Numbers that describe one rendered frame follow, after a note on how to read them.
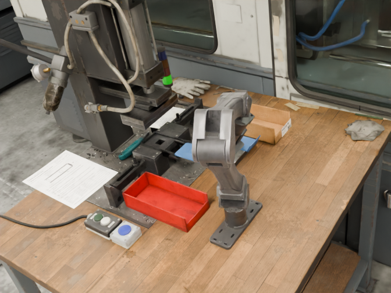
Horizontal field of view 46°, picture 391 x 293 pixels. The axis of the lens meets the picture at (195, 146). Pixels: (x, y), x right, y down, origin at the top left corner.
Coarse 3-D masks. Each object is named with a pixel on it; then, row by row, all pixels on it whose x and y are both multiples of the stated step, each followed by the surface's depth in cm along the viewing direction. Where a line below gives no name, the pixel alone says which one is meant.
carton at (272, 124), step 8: (256, 104) 176; (256, 112) 177; (264, 112) 175; (272, 112) 173; (280, 112) 170; (288, 112) 168; (256, 120) 178; (264, 120) 177; (272, 120) 175; (280, 120) 173; (288, 120) 170; (248, 128) 168; (256, 128) 166; (264, 128) 164; (272, 128) 161; (280, 128) 172; (288, 128) 171; (248, 136) 170; (256, 136) 168; (264, 136) 166; (272, 136) 163; (280, 136) 167; (272, 144) 166
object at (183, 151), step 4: (184, 144) 158; (188, 144) 158; (180, 148) 156; (184, 148) 156; (188, 148) 156; (176, 152) 155; (180, 152) 155; (184, 152) 154; (184, 156) 152; (188, 156) 152
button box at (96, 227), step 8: (0, 216) 157; (80, 216) 149; (88, 216) 146; (104, 216) 145; (112, 216) 144; (24, 224) 151; (32, 224) 150; (56, 224) 148; (64, 224) 148; (88, 224) 143; (96, 224) 142; (112, 224) 141; (96, 232) 143; (104, 232) 139
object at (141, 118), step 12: (108, 84) 163; (120, 84) 162; (120, 96) 157; (144, 96) 150; (156, 96) 149; (168, 96) 152; (144, 108) 151; (156, 108) 151; (168, 108) 155; (132, 120) 149; (144, 120) 147; (156, 120) 151
